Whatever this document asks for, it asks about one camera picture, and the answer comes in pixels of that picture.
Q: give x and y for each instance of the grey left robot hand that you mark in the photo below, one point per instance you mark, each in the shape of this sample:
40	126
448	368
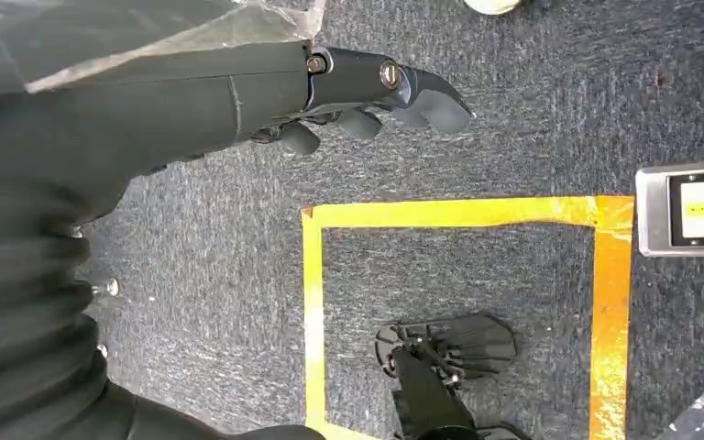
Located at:
115	127

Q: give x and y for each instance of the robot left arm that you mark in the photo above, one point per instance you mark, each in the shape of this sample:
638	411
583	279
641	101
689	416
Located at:
24	328

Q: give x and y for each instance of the yellow floor tape square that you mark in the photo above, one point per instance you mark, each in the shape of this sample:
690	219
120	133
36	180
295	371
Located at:
449	212

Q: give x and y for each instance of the white rounded object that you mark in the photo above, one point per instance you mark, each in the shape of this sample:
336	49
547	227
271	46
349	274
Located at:
491	5

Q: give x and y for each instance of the black robot foot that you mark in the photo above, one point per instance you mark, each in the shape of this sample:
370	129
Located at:
437	364

